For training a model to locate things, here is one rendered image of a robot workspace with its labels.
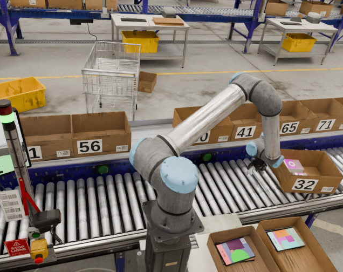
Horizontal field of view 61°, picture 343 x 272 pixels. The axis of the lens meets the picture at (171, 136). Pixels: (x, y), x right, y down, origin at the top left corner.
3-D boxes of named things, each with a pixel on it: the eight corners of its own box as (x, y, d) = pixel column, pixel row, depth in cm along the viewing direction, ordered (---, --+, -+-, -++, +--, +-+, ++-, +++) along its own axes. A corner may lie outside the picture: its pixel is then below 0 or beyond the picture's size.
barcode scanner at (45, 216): (64, 230, 141) (58, 217, 135) (38, 237, 139) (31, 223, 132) (64, 219, 146) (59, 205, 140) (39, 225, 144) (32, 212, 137)
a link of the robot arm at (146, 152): (143, 172, 115) (268, 73, 138) (120, 149, 126) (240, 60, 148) (153, 192, 127) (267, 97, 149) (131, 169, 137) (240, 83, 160)
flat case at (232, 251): (255, 257, 165) (255, 256, 164) (225, 266, 158) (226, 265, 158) (242, 237, 175) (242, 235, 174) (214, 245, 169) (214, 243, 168)
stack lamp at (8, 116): (-2, 123, 106) (-6, 109, 103) (0, 115, 110) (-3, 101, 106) (13, 122, 107) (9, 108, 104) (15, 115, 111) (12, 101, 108)
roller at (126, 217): (125, 238, 174) (125, 233, 171) (114, 177, 214) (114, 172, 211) (134, 237, 176) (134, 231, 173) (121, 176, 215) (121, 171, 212)
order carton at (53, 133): (9, 164, 188) (4, 144, 178) (15, 137, 211) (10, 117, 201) (74, 158, 199) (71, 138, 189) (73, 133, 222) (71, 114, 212)
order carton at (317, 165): (282, 192, 211) (290, 175, 201) (269, 164, 235) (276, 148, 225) (334, 194, 215) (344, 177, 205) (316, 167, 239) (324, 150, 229)
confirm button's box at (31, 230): (29, 240, 143) (26, 232, 139) (29, 235, 146) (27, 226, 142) (44, 238, 145) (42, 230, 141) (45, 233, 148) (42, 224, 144)
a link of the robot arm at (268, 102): (287, 86, 131) (286, 160, 184) (265, 75, 139) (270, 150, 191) (271, 102, 129) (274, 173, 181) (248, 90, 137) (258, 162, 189)
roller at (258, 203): (259, 210, 197) (266, 207, 197) (227, 160, 237) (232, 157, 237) (260, 214, 201) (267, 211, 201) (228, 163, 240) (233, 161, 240)
